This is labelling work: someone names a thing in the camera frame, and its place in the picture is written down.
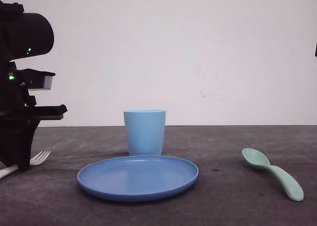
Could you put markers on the white plastic fork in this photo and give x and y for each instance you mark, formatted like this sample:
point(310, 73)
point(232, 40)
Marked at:
point(37, 160)

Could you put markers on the light blue plastic cup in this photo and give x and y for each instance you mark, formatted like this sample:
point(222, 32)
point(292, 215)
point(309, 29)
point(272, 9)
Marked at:
point(145, 131)

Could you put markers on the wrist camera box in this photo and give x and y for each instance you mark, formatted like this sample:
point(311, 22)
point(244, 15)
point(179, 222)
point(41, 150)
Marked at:
point(38, 80)

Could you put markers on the blue plastic plate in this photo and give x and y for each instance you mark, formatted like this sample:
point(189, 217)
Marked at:
point(138, 178)

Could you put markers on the mint green plastic spoon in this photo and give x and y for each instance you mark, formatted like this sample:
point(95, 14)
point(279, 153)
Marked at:
point(259, 161)

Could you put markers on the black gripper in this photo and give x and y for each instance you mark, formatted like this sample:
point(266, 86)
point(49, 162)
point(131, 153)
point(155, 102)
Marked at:
point(20, 115)

